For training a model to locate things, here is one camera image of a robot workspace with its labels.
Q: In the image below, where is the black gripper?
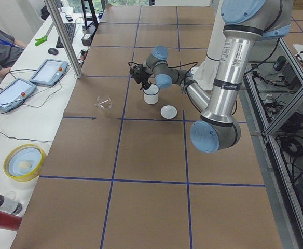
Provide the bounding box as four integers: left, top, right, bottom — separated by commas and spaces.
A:
141, 77, 152, 90

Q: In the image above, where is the white enamel cup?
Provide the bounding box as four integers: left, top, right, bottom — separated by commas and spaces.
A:
143, 84, 159, 105

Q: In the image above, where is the white cup lid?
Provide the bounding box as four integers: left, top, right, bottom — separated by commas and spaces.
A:
160, 105, 177, 119

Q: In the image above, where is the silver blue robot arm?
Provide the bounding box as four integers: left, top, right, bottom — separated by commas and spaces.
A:
130, 1, 293, 153

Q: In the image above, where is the orange black connector block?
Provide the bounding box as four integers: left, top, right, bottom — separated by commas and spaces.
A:
80, 49, 88, 60

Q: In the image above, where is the black computer box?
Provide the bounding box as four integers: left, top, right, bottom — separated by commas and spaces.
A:
81, 25, 97, 47

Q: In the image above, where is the black keyboard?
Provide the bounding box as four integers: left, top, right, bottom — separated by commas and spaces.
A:
55, 22, 77, 49

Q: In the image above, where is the far teach pendant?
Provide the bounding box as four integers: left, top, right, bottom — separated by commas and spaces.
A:
29, 59, 68, 86

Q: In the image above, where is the teach pendant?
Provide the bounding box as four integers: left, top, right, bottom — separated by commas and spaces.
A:
29, 59, 68, 86
0, 78, 36, 112

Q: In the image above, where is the black computer mouse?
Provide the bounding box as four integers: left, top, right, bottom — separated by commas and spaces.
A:
48, 48, 59, 55

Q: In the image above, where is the near teach pendant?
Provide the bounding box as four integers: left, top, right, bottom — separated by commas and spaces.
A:
0, 78, 36, 112

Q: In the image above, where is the yellow tape roll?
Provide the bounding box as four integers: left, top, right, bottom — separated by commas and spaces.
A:
3, 144, 47, 182

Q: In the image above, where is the seated person grey shirt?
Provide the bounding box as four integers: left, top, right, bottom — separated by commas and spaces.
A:
0, 30, 27, 78

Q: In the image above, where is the clear bottle black cap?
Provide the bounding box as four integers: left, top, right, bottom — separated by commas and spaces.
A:
0, 194, 22, 215

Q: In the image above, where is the red bottle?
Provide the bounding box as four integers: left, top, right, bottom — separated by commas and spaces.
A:
0, 211, 22, 231

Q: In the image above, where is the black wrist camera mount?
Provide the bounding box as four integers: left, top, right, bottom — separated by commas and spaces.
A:
129, 64, 149, 84

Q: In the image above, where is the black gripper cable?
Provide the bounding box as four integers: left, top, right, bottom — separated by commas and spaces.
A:
127, 61, 199, 78

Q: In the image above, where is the aluminium frame post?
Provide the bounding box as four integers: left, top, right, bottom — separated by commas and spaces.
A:
44, 0, 82, 79

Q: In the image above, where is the aluminium side frame rail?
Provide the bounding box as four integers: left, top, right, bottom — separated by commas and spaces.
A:
240, 33, 303, 248

